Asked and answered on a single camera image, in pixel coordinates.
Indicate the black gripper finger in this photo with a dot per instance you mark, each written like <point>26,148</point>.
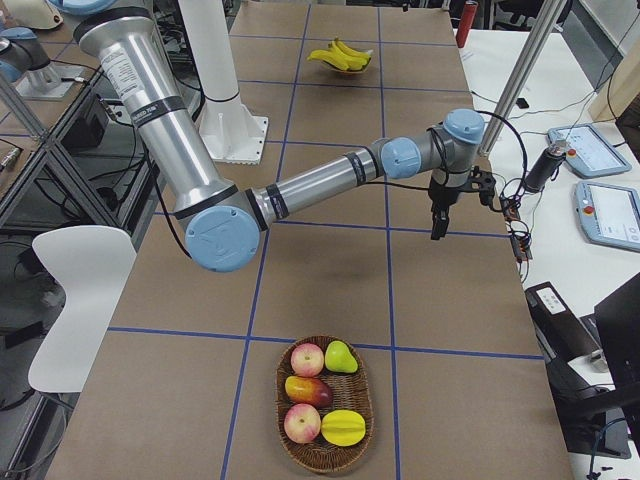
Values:
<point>440,218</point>

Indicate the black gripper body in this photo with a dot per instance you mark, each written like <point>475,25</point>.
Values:
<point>443,196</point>

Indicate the yellow banana front bottom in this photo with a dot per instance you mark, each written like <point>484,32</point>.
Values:
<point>323,56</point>

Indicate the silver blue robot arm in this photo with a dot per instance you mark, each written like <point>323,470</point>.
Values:
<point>304,103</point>
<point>21,52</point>

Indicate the grey square plate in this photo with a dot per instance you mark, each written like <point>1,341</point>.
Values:
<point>348,72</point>

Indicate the woven wicker fruit basket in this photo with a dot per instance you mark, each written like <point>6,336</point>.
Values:
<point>350,392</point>

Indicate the black water bottle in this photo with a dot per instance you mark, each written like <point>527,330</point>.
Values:
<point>548,162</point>

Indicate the teach pendant far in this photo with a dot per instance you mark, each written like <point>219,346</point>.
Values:
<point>594,155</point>

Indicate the teach pendant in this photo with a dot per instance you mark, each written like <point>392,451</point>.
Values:
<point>608,215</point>
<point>594,155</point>

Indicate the black box with label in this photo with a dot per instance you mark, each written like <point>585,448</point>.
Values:
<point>565,334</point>

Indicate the teach pendant near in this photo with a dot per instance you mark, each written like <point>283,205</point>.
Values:
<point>608,215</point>

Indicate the green pear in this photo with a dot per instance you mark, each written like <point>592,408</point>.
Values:
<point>338,358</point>

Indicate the red cylinder bottle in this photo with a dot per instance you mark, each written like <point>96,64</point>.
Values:
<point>465,22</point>

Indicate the red apple upper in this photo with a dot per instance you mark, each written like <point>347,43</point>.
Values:
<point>307,360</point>

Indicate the red apple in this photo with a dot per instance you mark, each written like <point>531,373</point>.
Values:
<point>307,360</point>
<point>302,423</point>

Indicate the black computer monitor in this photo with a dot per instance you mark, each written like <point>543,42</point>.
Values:
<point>617,322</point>

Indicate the orange red mango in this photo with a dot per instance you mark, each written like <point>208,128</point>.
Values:
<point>309,390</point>

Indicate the yellow star fruit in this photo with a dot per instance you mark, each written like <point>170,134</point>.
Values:
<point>343,427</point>

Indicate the red apple lower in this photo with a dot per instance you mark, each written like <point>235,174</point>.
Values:
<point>302,423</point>

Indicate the white chair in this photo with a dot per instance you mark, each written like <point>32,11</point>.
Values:
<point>91,263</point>

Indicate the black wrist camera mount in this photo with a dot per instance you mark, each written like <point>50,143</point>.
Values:
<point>482,183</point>

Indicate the aluminium frame post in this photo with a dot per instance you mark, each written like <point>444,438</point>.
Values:
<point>548,17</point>

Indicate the white pedestal column base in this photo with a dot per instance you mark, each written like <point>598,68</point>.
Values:
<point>231,133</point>

